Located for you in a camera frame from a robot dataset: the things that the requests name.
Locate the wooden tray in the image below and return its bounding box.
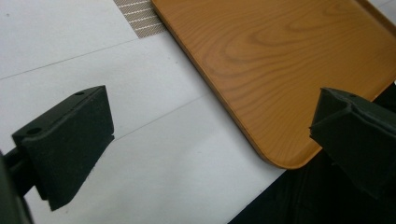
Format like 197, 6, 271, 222
151, 0, 396, 171

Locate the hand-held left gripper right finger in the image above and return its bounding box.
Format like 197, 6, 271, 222
308, 87, 396, 200

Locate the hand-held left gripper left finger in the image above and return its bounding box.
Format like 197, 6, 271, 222
11, 85, 116, 212

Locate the beige striped woven mat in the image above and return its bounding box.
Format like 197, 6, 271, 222
113, 0, 168, 39

